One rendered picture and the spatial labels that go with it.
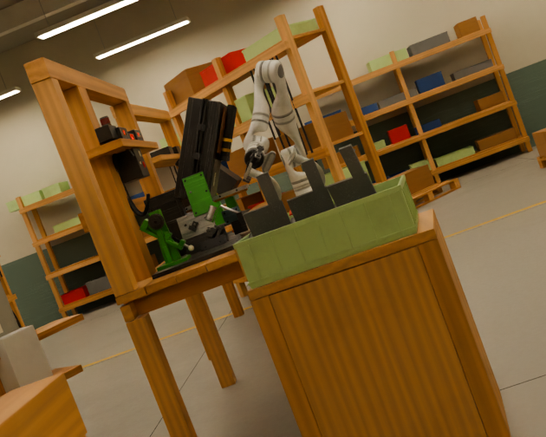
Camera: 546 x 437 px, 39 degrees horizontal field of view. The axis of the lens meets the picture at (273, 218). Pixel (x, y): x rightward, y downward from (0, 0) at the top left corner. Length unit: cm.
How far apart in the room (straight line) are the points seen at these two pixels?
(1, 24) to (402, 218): 972
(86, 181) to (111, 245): 29
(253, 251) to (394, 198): 52
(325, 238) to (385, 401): 60
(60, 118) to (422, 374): 182
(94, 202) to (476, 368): 170
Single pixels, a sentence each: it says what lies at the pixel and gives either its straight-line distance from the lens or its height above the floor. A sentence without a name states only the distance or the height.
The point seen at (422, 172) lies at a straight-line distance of 1104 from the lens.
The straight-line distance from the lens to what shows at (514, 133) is 1255.
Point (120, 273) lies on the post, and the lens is 337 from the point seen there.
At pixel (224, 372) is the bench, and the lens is 485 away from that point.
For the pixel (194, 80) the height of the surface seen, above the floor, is 226.
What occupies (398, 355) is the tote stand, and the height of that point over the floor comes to 42.
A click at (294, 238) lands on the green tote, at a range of 265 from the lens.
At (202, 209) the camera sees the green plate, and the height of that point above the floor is 109.
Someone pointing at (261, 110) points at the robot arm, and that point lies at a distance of 312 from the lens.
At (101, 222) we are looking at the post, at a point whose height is 120.
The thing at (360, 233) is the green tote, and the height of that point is 85.
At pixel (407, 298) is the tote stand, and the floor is 59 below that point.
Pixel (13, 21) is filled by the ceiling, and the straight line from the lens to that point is 1178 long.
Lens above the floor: 116
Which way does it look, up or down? 3 degrees down
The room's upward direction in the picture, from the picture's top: 21 degrees counter-clockwise
